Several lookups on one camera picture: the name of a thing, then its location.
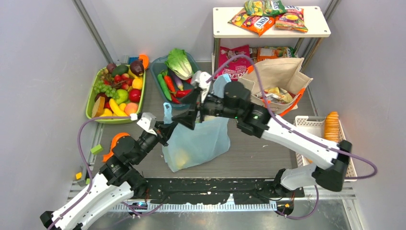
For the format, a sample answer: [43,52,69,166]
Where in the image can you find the red chili pepper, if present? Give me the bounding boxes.
[164,75,176,94]

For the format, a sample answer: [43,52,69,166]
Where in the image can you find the red apple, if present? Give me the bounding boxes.
[128,89,142,103]

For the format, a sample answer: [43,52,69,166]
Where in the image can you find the yellow orange snack bag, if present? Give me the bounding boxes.
[275,5,308,33]

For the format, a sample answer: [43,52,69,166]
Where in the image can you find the purple eggplant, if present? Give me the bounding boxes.
[171,74,184,91]

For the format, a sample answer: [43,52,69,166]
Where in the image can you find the pink Real snack bag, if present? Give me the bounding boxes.
[214,45,251,81]

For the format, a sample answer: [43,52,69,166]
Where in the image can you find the avocado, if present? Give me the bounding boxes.
[111,64,129,77]

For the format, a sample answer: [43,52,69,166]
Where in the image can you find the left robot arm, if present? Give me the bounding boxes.
[40,122,177,230]

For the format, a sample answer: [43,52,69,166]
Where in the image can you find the red white chips bag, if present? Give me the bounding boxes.
[254,87,294,104]

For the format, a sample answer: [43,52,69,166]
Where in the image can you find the white plastic basket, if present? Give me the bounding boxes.
[293,115,358,182]

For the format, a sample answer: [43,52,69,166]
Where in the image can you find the light blue plastic bag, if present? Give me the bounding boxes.
[162,115,230,173]

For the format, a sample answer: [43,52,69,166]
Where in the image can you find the peach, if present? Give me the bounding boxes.
[124,103,139,115]

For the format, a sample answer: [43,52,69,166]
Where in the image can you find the green cucumber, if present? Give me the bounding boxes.
[157,74,172,101]

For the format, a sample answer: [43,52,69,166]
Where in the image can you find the orange toy piece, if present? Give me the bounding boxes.
[102,132,130,163]

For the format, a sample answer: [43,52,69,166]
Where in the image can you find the stack of round crackers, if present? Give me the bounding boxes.
[324,111,339,143]

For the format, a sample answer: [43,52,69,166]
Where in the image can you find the dark purple fruit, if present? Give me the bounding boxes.
[129,60,145,77]

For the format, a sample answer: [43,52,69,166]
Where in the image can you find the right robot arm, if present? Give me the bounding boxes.
[172,81,352,196]

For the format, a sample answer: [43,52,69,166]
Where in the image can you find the green apple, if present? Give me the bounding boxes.
[115,89,128,104]

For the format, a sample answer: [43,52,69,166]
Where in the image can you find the teal vegetable tray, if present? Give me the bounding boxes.
[150,48,200,110]

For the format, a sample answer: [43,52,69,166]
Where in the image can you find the yellow banana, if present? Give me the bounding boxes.
[109,98,128,117]

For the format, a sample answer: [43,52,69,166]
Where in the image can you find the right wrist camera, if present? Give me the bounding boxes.
[191,70,212,103]

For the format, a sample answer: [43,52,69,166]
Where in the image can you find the green lettuce head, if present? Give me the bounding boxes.
[165,48,193,80]

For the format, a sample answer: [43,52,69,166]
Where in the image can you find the orange green snack bag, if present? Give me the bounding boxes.
[257,46,296,61]

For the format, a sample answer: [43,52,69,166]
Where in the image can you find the green fruit tray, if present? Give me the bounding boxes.
[85,64,146,124]

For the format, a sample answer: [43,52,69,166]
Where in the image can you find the white two-tier shelf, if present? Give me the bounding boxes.
[212,6,331,76]

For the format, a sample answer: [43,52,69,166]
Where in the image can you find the beige canvas tote bag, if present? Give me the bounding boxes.
[238,57,313,116]

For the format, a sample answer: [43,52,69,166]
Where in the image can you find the orange Fox's snack bag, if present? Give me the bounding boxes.
[228,8,275,36]

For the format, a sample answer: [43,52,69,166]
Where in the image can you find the green grapes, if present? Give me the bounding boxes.
[93,80,117,99]

